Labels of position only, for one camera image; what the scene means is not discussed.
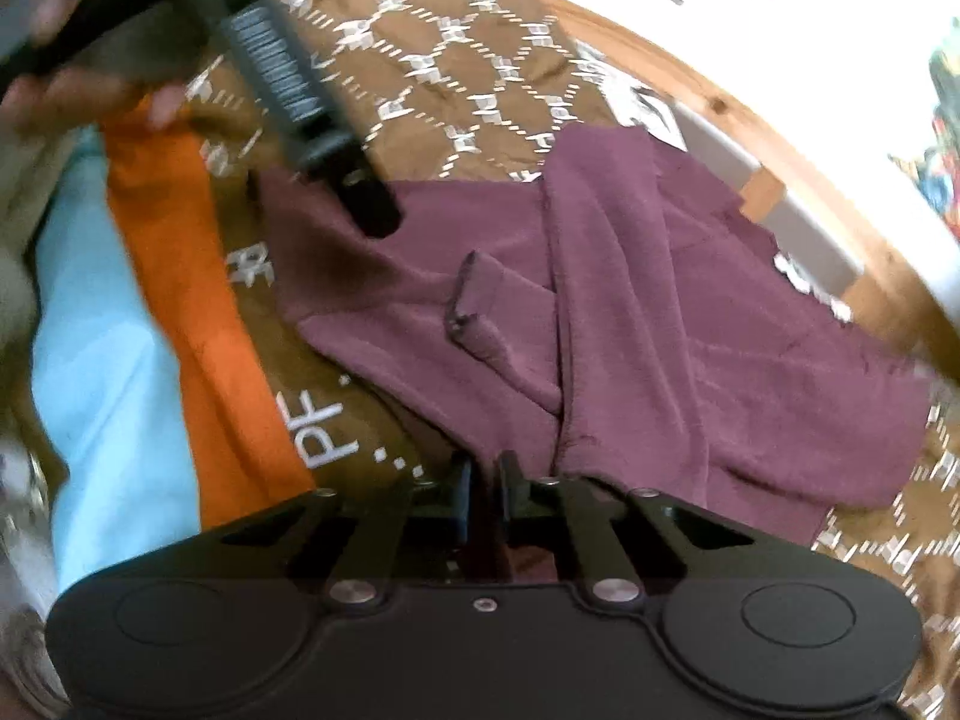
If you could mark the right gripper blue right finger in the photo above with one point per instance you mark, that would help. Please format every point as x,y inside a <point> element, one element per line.
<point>526,517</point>

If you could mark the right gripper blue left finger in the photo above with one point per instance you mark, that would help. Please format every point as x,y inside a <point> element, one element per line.
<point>456,480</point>

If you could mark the maroon long-sleeve top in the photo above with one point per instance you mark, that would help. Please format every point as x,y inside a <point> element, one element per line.
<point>616,317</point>

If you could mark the person's left hand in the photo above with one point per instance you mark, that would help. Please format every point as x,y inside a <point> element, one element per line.
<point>77,96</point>

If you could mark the orange and blue blanket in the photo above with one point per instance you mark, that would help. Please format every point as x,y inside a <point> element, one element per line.
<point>143,376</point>

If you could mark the brown PF patterned duvet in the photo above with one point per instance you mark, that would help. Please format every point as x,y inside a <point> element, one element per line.
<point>479,90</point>

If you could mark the wooden bed frame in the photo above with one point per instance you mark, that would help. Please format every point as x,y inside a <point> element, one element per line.
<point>834,97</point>

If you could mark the landscape cartoon wall poster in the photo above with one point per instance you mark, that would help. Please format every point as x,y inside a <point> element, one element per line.
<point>935,171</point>

